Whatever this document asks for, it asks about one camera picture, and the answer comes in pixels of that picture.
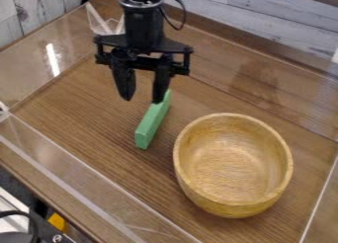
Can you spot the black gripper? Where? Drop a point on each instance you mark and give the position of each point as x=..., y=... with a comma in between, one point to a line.
x=143, y=48

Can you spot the green rectangular block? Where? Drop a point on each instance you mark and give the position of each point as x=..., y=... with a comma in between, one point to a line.
x=151, y=121

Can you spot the yellow black device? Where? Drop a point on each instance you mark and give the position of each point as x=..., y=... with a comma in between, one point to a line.
x=55, y=229

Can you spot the brown wooden bowl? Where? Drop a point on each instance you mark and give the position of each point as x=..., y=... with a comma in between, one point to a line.
x=232, y=164

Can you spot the clear acrylic corner bracket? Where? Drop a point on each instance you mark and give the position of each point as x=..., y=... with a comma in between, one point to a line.
x=103, y=27

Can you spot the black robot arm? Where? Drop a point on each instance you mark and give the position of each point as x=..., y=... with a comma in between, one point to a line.
x=143, y=48

